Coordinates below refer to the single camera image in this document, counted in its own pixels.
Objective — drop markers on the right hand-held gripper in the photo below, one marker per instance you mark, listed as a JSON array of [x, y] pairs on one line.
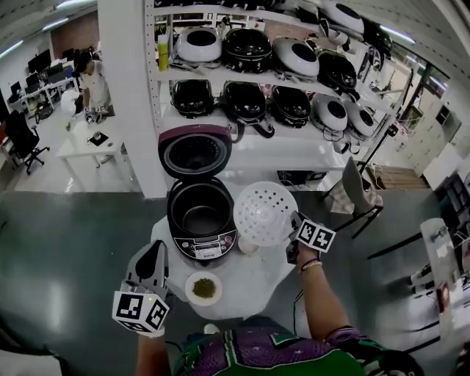
[[316, 236]]

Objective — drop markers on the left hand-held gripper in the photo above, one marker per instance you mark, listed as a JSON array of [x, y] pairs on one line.
[[128, 306]]

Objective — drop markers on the white perforated steamer tray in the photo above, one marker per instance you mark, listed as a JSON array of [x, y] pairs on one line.
[[264, 216]]

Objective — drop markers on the maroon rice cooker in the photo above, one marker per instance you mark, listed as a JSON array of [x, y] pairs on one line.
[[200, 249]]

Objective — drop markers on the dark pot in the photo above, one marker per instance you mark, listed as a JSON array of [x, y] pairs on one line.
[[202, 220]]

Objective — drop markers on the person's left forearm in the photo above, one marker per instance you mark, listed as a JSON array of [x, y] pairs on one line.
[[154, 356]]

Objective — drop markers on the person's right forearm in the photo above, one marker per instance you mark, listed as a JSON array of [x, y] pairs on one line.
[[323, 301]]

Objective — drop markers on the black equipment box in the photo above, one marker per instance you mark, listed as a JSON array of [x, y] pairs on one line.
[[301, 178]]

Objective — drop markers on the small white bowl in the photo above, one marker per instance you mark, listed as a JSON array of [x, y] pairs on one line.
[[249, 247]]

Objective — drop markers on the white plate of green beans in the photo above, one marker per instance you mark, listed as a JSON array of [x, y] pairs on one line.
[[203, 288]]

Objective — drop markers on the grey chair with black legs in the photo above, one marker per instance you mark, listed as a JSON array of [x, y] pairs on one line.
[[352, 183]]

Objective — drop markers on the white metal shelf rack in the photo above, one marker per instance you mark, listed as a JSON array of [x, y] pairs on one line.
[[286, 147]]

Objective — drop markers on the person's left white shoe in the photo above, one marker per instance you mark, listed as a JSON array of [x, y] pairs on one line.
[[211, 329]]

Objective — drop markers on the dark blue shorts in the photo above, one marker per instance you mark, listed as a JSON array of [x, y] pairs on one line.
[[266, 325]]

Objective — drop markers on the wooden pallet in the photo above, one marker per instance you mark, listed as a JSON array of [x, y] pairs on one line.
[[400, 178]]

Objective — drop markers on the purple and green jersey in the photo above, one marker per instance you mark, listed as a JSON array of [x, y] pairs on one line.
[[264, 356]]

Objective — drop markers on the black square mat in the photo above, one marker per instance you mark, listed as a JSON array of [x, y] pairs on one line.
[[98, 139]]

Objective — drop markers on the marble table with black legs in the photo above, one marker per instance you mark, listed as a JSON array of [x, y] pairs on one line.
[[437, 249]]

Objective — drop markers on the small teal goblet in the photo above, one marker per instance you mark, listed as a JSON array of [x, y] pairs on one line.
[[439, 234]]

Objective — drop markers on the white table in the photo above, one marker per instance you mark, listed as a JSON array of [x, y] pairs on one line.
[[79, 143]]

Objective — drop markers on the white cabinet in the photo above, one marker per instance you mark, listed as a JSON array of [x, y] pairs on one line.
[[442, 167]]

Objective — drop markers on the dark red book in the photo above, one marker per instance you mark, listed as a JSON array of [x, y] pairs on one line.
[[443, 297]]

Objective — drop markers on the black office chair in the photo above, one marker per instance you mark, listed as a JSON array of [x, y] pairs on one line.
[[22, 137]]

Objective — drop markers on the ceiling tube light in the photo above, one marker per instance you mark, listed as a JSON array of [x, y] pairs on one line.
[[11, 48], [397, 34], [55, 24], [75, 3]]

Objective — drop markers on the yellow-green bottle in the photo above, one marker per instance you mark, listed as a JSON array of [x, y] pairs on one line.
[[163, 53]]

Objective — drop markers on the office desks with monitors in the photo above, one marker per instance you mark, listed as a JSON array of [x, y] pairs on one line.
[[40, 73]]

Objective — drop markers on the black tripod with camera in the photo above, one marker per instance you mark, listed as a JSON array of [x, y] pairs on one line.
[[391, 130]]

